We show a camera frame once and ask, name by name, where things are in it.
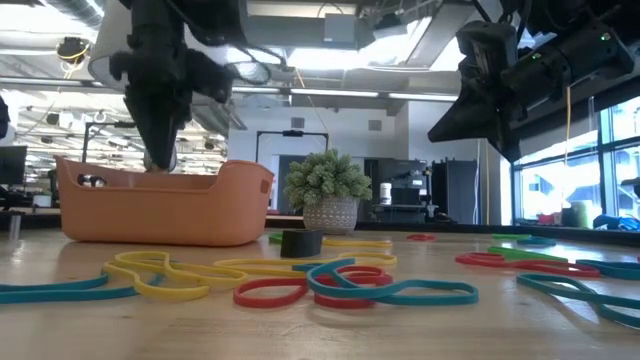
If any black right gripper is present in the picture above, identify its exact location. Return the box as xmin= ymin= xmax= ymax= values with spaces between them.
xmin=427 ymin=20 xmax=524 ymax=164

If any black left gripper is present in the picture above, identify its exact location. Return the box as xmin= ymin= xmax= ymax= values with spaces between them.
xmin=108 ymin=47 xmax=236 ymax=170

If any blue rubber band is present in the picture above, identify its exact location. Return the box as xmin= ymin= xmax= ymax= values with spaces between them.
xmin=516 ymin=236 xmax=557 ymax=248

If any yellow rubber band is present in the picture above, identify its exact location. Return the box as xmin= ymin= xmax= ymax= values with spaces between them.
xmin=321 ymin=238 xmax=394 ymax=250
xmin=213 ymin=251 xmax=399 ymax=279
xmin=101 ymin=249 xmax=250 ymax=303

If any teal rubber band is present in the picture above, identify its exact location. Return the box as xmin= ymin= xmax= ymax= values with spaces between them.
xmin=575 ymin=258 xmax=640 ymax=281
xmin=516 ymin=273 xmax=640 ymax=331
xmin=0 ymin=272 xmax=169 ymax=305
xmin=292 ymin=257 xmax=480 ymax=307

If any wide black rubber band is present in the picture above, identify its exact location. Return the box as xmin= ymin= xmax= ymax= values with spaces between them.
xmin=279 ymin=228 xmax=325 ymax=259

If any orange plastic bin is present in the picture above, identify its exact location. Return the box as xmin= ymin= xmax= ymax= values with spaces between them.
xmin=53 ymin=154 xmax=275 ymax=248

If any black cabinet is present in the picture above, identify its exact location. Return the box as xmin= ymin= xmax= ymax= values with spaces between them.
xmin=431 ymin=157 xmax=480 ymax=226

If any window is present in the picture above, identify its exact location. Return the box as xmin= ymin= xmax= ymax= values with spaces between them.
xmin=512 ymin=94 xmax=640 ymax=227

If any table lamp white shade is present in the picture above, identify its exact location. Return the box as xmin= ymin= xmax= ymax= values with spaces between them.
xmin=88 ymin=0 xmax=281 ymax=174

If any green container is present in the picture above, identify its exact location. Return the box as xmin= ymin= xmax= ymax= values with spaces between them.
xmin=569 ymin=201 xmax=591 ymax=229

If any computer monitor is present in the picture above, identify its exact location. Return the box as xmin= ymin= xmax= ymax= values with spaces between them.
xmin=0 ymin=144 xmax=29 ymax=187

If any blue bag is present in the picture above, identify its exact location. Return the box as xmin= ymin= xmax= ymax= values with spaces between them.
xmin=592 ymin=213 xmax=640 ymax=232

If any green plant in grey pot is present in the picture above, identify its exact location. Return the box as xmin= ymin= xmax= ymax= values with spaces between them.
xmin=283 ymin=148 xmax=374 ymax=235

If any black aluminium table frame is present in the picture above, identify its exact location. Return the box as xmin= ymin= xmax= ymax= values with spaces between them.
xmin=263 ymin=213 xmax=640 ymax=247

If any ceiling cable reel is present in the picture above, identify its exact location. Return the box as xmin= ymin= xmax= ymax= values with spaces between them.
xmin=55 ymin=35 xmax=92 ymax=65

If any black rig frame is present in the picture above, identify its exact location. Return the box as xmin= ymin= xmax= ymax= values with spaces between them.
xmin=254 ymin=128 xmax=331 ymax=166

